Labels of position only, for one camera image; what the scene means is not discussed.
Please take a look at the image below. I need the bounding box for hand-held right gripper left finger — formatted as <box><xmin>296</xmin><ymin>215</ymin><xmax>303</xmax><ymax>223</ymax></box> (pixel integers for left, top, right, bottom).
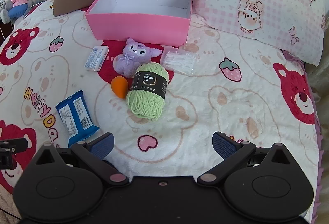
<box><xmin>35</xmin><ymin>132</ymin><xmax>130</xmax><ymax>187</ymax></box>

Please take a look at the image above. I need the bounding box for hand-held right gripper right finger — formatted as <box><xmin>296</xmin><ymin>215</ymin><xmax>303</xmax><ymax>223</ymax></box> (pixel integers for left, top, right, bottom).
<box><xmin>197</xmin><ymin>132</ymin><xmax>293</xmax><ymax>186</ymax></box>

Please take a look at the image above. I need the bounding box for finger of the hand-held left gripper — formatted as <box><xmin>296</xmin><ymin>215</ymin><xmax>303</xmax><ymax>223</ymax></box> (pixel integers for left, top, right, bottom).
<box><xmin>0</xmin><ymin>138</ymin><xmax>28</xmax><ymax>155</ymax></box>
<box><xmin>0</xmin><ymin>154</ymin><xmax>13</xmax><ymax>170</ymax></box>

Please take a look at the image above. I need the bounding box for blue snack packet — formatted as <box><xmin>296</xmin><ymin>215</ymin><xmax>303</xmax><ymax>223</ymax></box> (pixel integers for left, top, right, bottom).
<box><xmin>55</xmin><ymin>90</ymin><xmax>101</xmax><ymax>147</ymax></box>

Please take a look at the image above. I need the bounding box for green yarn ball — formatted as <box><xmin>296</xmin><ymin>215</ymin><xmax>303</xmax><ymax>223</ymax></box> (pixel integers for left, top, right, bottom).
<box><xmin>126</xmin><ymin>63</ymin><xmax>170</xmax><ymax>122</ymax></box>

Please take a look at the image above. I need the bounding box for orange makeup sponge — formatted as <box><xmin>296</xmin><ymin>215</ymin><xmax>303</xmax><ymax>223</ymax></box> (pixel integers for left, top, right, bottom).
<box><xmin>111</xmin><ymin>76</ymin><xmax>128</xmax><ymax>97</ymax></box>

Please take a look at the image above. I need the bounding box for white tissue pack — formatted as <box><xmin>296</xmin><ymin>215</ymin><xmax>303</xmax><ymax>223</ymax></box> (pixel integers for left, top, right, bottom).
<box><xmin>84</xmin><ymin>46</ymin><xmax>109</xmax><ymax>72</ymax></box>

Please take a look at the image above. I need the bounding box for purple plush toy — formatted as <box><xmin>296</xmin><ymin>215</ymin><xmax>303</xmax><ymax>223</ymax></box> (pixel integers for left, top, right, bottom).
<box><xmin>113</xmin><ymin>37</ymin><xmax>163</xmax><ymax>78</ymax></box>

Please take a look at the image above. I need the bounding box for clear floss pick box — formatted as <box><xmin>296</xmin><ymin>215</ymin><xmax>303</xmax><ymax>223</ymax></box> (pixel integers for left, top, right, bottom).
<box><xmin>160</xmin><ymin>47</ymin><xmax>199</xmax><ymax>76</ymax></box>

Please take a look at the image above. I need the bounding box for pink cardboard box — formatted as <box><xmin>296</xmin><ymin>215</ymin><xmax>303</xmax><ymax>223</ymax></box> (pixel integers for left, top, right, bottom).
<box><xmin>85</xmin><ymin>0</ymin><xmax>194</xmax><ymax>46</ymax></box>

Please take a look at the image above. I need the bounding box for bear printed blanket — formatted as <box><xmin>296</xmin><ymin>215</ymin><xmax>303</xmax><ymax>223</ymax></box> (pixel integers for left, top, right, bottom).
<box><xmin>0</xmin><ymin>0</ymin><xmax>324</xmax><ymax>222</ymax></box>

